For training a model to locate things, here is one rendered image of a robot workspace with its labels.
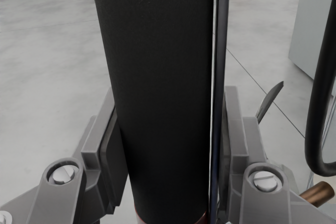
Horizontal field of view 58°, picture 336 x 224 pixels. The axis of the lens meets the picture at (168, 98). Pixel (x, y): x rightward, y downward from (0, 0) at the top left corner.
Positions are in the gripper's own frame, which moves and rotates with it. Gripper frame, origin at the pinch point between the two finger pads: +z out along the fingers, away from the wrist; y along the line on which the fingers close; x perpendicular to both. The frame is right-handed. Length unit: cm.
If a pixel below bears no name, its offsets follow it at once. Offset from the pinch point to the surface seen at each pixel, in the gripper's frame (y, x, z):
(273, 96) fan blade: 11.5, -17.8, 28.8
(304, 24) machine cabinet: 101, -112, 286
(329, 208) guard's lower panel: 71, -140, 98
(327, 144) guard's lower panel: 71, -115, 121
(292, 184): 21, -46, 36
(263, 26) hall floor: 88, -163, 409
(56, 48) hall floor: -192, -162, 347
